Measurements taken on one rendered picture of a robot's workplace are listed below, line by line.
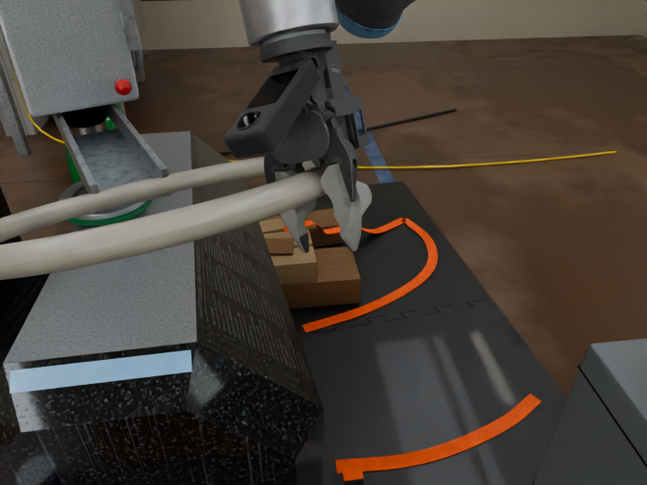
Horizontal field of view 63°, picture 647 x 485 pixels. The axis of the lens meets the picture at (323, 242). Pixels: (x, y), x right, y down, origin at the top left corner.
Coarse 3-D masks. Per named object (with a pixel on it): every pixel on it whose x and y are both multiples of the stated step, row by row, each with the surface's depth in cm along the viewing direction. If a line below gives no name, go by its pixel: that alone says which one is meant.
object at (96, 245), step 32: (256, 160) 84; (128, 192) 84; (160, 192) 87; (256, 192) 47; (288, 192) 49; (320, 192) 52; (0, 224) 68; (32, 224) 73; (128, 224) 43; (160, 224) 43; (192, 224) 44; (224, 224) 45; (0, 256) 43; (32, 256) 42; (64, 256) 42; (96, 256) 42; (128, 256) 43
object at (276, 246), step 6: (270, 240) 221; (276, 240) 221; (282, 240) 221; (288, 240) 221; (294, 240) 221; (270, 246) 217; (276, 246) 217; (282, 246) 217; (288, 246) 217; (270, 252) 213; (276, 252) 213; (282, 252) 213; (288, 252) 213
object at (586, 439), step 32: (608, 352) 88; (640, 352) 88; (576, 384) 94; (608, 384) 85; (640, 384) 82; (576, 416) 95; (608, 416) 86; (640, 416) 78; (576, 448) 96; (608, 448) 86; (640, 448) 78; (544, 480) 108; (576, 480) 97; (608, 480) 87; (640, 480) 79
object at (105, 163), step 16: (112, 112) 114; (64, 128) 102; (128, 128) 102; (80, 144) 106; (96, 144) 106; (112, 144) 106; (128, 144) 106; (144, 144) 94; (80, 160) 89; (96, 160) 100; (112, 160) 100; (128, 160) 100; (144, 160) 96; (160, 160) 89; (80, 176) 94; (96, 176) 94; (112, 176) 94; (128, 176) 94; (144, 176) 93; (96, 192) 82; (112, 208) 84
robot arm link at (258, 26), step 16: (240, 0) 49; (256, 0) 47; (272, 0) 47; (288, 0) 46; (304, 0) 47; (320, 0) 48; (256, 16) 48; (272, 16) 47; (288, 16) 47; (304, 16) 47; (320, 16) 48; (336, 16) 50; (256, 32) 48; (272, 32) 47; (288, 32) 47; (304, 32) 49; (320, 32) 50
